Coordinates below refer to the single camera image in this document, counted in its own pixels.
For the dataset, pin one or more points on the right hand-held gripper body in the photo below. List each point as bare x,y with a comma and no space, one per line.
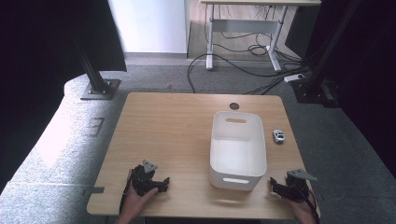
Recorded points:
294,188

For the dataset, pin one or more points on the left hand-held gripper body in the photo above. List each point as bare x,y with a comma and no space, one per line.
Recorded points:
141,182

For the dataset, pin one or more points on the silver toy car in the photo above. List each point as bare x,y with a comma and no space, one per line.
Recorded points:
278,136

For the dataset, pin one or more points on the white plastic storage bin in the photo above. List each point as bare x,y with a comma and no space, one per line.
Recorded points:
238,149

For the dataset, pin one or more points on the person's left hand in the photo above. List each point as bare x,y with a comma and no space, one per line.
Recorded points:
135,202

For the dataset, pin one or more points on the person's right hand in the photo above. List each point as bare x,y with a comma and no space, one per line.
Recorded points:
303,211

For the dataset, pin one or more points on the grey floor tape strip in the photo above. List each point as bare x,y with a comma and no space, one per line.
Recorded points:
95,190

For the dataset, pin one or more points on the black metal stand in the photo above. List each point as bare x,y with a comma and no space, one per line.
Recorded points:
314,84
96,84

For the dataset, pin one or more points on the white power strip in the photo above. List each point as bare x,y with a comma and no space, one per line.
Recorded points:
294,77

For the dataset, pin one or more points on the black curtain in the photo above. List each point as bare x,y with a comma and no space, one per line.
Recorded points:
46,62
367,77

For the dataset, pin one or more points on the white-framed background desk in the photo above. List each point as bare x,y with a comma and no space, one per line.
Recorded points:
246,25

